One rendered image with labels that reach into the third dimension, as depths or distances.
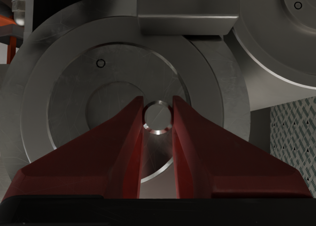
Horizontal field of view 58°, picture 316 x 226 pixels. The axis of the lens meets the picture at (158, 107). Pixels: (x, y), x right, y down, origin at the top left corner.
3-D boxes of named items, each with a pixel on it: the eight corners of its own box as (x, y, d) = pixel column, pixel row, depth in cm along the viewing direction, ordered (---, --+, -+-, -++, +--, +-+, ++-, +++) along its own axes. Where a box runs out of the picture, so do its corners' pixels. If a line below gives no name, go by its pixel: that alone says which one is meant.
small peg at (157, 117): (151, 94, 12) (181, 111, 12) (153, 101, 15) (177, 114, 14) (134, 123, 12) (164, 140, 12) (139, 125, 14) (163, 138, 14)
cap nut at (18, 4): (28, -3, 49) (27, 23, 49) (37, 7, 53) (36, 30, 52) (7, -3, 49) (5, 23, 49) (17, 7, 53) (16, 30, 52)
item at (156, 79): (61, 28, 15) (202, 54, 15) (73, 41, 17) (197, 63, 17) (29, 172, 14) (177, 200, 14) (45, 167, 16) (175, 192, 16)
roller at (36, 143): (233, 27, 16) (213, 232, 15) (188, 91, 42) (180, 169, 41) (35, 4, 17) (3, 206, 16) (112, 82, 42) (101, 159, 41)
